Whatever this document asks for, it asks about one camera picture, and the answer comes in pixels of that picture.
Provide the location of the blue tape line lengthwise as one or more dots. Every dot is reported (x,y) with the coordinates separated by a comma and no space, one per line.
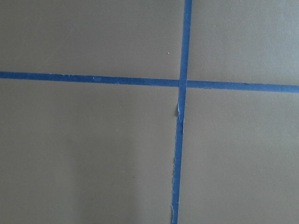
(182,86)

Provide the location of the blue tape line crosswise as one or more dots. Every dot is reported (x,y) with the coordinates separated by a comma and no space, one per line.
(150,82)

